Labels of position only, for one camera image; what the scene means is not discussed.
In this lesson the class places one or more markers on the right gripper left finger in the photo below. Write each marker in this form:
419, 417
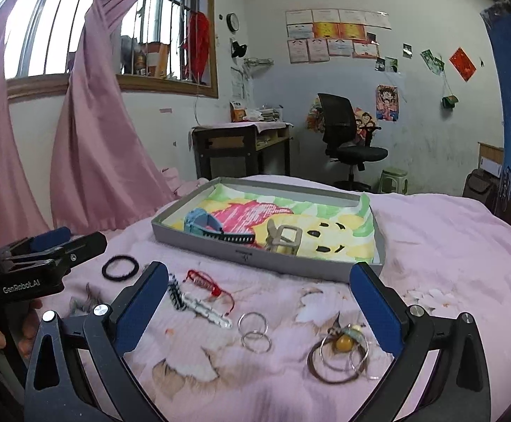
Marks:
57, 387

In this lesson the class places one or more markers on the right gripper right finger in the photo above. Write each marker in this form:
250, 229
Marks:
458, 388

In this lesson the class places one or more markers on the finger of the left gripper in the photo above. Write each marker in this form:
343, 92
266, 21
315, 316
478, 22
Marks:
38, 243
79, 251

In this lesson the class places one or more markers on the black white braided keychain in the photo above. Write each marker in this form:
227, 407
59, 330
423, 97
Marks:
184, 302

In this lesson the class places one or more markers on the silver double key rings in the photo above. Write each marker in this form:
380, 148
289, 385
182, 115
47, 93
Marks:
253, 329

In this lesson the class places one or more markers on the pink curtain left panel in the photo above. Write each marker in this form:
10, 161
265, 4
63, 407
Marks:
20, 216

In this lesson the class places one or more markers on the pink curtain panel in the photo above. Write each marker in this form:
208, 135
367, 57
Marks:
20, 216
102, 177

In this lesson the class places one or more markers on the pink curtain right panel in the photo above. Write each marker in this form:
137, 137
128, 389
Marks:
102, 177

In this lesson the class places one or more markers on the bangles with yellow bead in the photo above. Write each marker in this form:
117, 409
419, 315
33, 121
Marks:
341, 357

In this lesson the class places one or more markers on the blue smart watch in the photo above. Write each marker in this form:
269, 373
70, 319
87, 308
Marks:
201, 223

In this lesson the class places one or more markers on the dark wooden desk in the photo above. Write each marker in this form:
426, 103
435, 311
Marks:
246, 140

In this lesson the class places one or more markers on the colourful bear cartoon cloth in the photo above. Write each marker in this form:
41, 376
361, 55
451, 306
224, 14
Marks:
334, 233

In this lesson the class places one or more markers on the brown bag on floor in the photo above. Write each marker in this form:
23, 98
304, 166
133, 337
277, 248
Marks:
483, 187

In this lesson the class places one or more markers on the beige hair claw clip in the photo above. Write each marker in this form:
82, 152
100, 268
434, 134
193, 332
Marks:
283, 239

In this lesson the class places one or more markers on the grey shallow box tray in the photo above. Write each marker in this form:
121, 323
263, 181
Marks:
168, 228

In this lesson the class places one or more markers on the green plastic stool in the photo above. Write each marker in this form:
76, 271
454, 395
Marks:
393, 180

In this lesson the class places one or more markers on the wooden framed window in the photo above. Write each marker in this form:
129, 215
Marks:
144, 45

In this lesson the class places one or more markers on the red hanging garment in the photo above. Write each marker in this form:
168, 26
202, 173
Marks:
197, 45

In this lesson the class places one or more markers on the black office chair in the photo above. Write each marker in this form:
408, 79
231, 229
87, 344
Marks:
340, 137

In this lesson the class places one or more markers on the anime poster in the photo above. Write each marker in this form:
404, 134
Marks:
387, 105

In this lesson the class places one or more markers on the red diamond paper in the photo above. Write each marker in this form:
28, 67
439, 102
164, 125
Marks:
463, 64

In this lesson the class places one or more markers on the round wall clock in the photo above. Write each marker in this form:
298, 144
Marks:
233, 22

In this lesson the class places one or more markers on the wall certificates cluster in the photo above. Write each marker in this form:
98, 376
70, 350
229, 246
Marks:
318, 35

